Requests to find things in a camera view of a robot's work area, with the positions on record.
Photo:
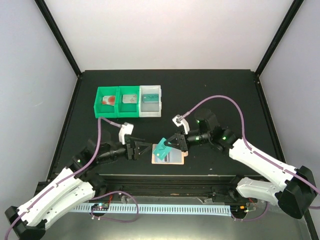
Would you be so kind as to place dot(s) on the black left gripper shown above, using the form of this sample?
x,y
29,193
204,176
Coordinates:
x,y
136,154

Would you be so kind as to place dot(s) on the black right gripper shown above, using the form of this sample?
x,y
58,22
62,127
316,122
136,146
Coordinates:
x,y
182,143

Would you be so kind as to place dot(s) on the teal vip card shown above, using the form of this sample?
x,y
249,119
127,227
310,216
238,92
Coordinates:
x,y
150,98
160,150

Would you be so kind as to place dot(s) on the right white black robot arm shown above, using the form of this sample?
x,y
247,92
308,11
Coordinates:
x,y
292,189

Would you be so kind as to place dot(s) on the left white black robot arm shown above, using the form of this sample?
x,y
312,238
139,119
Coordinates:
x,y
77,183

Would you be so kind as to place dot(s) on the teal VIP card in bin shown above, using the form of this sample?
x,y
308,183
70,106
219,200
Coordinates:
x,y
150,98

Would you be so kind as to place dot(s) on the white floral card in bin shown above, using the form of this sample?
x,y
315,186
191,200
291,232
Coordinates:
x,y
129,99

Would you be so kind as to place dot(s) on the white translucent plastic bin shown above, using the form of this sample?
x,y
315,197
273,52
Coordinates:
x,y
150,110

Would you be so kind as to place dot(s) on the middle green plastic bin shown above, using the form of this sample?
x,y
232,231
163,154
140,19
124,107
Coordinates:
x,y
127,110

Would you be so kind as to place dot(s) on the green plastic bin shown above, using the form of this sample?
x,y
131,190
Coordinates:
x,y
127,110
106,111

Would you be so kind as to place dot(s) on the left green plastic bin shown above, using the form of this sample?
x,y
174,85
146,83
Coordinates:
x,y
106,111

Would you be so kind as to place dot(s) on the left small circuit board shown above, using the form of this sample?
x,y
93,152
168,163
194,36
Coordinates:
x,y
100,207

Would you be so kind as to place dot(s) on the small circuit board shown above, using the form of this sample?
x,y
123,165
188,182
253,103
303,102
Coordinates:
x,y
100,207
239,209

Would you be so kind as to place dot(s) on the right small circuit board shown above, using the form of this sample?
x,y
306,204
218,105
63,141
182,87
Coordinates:
x,y
239,209

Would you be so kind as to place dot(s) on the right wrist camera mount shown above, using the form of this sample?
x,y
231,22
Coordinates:
x,y
179,121

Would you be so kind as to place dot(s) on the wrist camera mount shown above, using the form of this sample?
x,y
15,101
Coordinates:
x,y
179,121
125,129

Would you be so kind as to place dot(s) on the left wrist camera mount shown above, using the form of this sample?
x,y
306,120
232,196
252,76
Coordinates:
x,y
125,129

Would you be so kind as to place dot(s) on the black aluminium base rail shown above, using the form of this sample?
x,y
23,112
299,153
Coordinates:
x,y
202,186

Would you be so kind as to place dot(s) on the light blue slotted cable duct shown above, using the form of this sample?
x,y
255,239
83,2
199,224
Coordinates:
x,y
158,209

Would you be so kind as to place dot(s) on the left black frame post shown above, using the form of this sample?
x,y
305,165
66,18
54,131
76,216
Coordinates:
x,y
47,15

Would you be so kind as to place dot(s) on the black frame post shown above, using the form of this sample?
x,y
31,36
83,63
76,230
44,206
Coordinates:
x,y
47,15
282,29

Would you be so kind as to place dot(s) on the right black frame post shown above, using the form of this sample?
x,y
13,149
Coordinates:
x,y
282,29

